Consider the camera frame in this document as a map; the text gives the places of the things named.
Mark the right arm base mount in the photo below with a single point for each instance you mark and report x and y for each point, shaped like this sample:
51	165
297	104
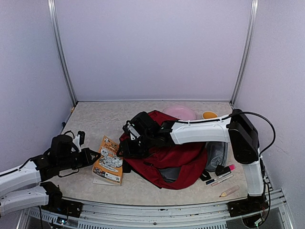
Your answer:
246	206

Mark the grey pencil case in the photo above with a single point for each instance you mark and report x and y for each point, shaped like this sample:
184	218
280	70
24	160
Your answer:
216	155

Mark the pink plastic plate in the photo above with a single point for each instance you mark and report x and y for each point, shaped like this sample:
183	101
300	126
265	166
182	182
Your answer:
181	112

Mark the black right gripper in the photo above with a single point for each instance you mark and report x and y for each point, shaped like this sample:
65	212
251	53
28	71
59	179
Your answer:
127	150

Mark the white pen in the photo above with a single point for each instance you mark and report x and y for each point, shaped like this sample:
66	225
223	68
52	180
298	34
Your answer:
222	180

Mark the aluminium corner post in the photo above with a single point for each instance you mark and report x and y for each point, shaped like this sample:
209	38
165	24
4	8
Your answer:
60	50
246	51

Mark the pink highlighter black cap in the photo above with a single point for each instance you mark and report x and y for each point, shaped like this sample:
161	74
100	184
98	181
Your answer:
221	170

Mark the orange treehouse book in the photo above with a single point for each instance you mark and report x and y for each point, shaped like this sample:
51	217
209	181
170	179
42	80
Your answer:
108	169

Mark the right aluminium corner post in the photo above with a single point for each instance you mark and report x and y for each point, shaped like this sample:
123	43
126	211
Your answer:
246	51

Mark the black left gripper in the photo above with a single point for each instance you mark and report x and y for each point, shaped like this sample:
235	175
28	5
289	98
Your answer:
86	152

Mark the red student backpack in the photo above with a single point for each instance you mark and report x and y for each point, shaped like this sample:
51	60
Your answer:
171	167

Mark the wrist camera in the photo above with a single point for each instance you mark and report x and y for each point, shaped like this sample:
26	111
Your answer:
80	137
130	130

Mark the left aluminium corner post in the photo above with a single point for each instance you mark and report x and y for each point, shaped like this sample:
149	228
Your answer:
60	50

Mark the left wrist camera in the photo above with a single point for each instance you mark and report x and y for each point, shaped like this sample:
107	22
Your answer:
80	137

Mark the blue capped marker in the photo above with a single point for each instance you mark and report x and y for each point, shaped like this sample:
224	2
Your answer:
219	178

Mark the aluminium front rail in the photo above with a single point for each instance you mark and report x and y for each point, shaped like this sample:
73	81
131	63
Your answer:
96	215

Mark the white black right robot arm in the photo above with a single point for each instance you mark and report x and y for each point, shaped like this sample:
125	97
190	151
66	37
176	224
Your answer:
234	128

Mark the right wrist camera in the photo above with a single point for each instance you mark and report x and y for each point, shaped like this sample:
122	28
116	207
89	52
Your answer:
130	130

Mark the patterned mug orange inside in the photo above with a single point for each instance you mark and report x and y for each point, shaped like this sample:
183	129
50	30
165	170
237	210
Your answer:
209	115

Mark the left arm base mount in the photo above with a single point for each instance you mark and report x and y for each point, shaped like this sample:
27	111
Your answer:
68	208

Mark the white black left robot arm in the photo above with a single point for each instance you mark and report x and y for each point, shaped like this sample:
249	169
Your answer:
28	185

